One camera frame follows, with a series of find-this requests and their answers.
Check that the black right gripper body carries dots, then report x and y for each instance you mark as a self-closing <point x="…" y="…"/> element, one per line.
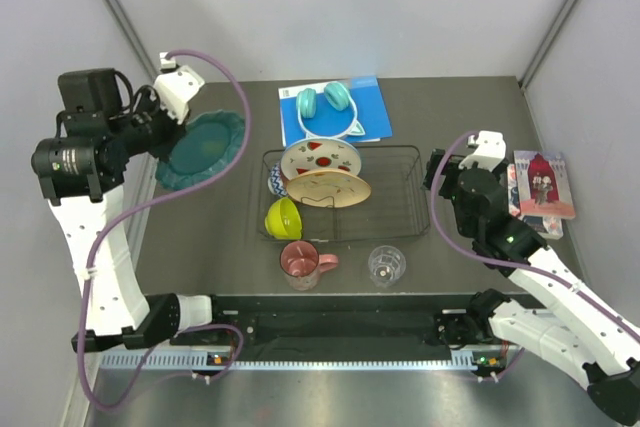
<point x="453" y="165"/>

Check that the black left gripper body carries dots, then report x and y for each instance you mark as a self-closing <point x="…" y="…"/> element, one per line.
<point x="154" y="122"/>

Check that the black wire dish rack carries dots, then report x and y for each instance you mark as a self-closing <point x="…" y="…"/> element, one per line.
<point x="397" y="207"/>

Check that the orange floral plate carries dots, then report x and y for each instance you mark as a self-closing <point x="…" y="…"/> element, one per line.
<point x="328" y="188"/>

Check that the teal scalloped plate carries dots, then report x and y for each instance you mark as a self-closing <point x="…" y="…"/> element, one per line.
<point x="212" y="141"/>

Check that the white watermelon pattern plate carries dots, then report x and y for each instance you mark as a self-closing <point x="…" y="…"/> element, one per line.
<point x="319" y="153"/>

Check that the patterned blue red bowl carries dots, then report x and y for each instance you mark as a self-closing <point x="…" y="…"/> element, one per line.
<point x="277" y="181"/>

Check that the lime green bowl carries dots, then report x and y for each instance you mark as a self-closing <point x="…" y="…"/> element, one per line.
<point x="283" y="221"/>

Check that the pink glass mug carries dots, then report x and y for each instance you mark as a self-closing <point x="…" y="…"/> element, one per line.
<point x="303" y="266"/>

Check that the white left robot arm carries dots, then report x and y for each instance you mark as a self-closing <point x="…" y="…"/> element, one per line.
<point x="81" y="173"/>

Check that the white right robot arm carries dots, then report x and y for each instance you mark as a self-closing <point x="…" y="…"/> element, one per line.
<point x="587" y="339"/>

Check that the illustrated red castle book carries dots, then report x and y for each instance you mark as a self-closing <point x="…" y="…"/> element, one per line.
<point x="543" y="184"/>

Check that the blue folder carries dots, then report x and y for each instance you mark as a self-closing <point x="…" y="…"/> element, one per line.
<point x="367" y="95"/>

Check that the teal cat ear headphones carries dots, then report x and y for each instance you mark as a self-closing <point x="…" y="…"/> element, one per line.
<point x="332" y="113"/>

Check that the clear drinking glass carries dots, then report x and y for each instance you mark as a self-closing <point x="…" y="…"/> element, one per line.
<point x="386" y="264"/>

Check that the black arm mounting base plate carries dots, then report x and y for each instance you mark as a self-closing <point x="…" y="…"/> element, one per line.
<point x="432" y="319"/>

